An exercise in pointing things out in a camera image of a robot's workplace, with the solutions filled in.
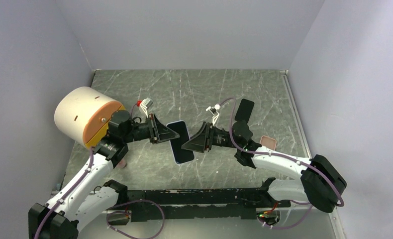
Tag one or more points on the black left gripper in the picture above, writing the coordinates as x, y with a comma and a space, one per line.
163, 132

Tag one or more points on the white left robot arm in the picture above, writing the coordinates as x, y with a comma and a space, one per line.
68, 212

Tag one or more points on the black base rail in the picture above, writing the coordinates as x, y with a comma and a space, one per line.
242, 203

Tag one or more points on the pink phone case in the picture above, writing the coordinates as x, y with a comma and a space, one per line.
268, 142

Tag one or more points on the pink capped small bottle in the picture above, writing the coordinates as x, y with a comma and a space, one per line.
121, 164

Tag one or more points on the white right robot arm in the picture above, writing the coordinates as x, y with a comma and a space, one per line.
312, 180

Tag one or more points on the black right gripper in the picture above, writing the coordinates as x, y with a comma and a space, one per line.
205, 135

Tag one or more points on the blue smartphone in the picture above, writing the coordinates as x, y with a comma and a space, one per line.
180, 142

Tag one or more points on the black phone case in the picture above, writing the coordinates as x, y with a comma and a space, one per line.
244, 110

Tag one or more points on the beige and orange cylinder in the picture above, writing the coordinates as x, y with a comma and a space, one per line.
83, 115

